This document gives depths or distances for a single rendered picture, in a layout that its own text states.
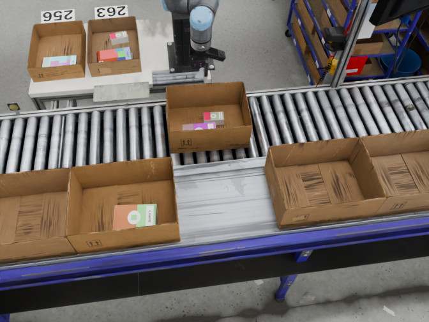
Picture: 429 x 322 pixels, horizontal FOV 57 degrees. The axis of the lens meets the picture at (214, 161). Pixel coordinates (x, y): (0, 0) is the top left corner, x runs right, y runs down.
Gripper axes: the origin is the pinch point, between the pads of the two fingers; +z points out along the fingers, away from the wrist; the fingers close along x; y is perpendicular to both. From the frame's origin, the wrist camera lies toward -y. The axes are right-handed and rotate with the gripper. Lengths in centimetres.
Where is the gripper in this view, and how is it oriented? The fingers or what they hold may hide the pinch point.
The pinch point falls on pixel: (205, 74)
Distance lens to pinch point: 195.6
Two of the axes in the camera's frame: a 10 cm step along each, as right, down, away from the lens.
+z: -0.3, 4.7, 8.8
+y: -9.9, 1.1, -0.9
